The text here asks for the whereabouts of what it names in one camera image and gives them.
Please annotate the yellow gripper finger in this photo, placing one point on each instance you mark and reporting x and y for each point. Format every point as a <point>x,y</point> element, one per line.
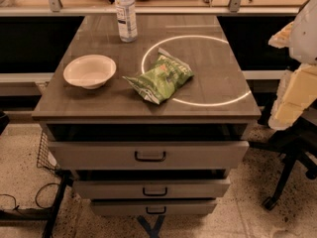
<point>281,38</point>
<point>296,92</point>

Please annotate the clear plastic water bottle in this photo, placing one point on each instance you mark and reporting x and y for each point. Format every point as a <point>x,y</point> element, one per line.
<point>126,18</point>

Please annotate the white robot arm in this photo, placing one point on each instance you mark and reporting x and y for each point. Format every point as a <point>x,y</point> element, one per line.
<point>303,35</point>

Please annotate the black office chair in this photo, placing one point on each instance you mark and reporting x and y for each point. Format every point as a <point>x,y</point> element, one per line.
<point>296,142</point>

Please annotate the green chip bag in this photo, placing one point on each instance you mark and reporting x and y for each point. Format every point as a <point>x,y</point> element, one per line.
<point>167,74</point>

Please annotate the grey drawer cabinet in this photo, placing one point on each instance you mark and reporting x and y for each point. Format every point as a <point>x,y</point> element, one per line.
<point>162,135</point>

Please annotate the white paper bowl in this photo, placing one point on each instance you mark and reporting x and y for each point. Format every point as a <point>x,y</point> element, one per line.
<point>89,72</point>

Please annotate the black metal table leg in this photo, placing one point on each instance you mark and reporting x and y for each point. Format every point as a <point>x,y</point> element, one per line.
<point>48,215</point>

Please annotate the middle drawer with handle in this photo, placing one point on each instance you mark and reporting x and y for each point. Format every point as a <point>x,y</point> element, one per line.
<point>151,189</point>

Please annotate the drawer with handle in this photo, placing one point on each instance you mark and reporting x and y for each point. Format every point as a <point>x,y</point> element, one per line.
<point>151,189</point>
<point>153,207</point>
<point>148,155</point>

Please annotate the top drawer with handle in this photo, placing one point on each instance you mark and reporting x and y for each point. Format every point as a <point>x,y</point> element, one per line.
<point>148,155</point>

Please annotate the bottom drawer with handle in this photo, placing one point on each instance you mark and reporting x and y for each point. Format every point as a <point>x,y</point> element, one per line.
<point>153,207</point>

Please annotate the black wire mesh basket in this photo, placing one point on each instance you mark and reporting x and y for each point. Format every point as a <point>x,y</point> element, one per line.
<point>45,159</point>

